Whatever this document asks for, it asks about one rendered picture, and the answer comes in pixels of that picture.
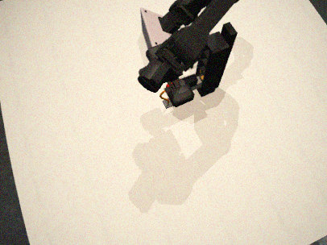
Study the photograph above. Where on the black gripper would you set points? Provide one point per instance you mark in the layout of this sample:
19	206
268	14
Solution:
179	93

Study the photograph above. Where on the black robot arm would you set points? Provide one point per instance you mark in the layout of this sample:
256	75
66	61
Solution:
186	43

